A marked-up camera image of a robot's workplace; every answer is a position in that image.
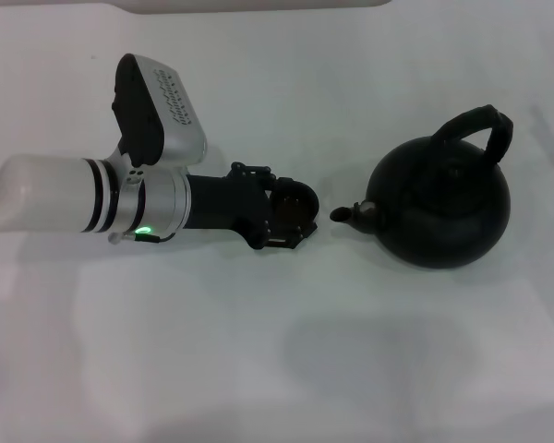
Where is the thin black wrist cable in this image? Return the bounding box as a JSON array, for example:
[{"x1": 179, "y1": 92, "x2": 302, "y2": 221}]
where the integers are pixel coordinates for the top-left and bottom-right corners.
[{"x1": 119, "y1": 229, "x2": 179, "y2": 245}]

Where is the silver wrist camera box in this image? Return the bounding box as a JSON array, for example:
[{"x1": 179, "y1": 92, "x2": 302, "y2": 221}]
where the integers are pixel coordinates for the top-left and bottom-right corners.
[{"x1": 111, "y1": 54, "x2": 208, "y2": 168}]

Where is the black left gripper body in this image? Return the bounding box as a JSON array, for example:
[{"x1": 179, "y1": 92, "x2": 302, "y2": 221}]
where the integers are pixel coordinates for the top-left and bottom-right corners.
[{"x1": 184, "y1": 171, "x2": 271, "y2": 251}]

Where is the black round teapot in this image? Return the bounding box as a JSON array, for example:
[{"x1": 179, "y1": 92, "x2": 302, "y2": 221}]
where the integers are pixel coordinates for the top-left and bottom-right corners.
[{"x1": 329, "y1": 104, "x2": 512, "y2": 270}]

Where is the small dark teacup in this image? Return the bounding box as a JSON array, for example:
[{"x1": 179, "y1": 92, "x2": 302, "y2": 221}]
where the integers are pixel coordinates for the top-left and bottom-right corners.
[{"x1": 268, "y1": 178, "x2": 320, "y2": 232}]

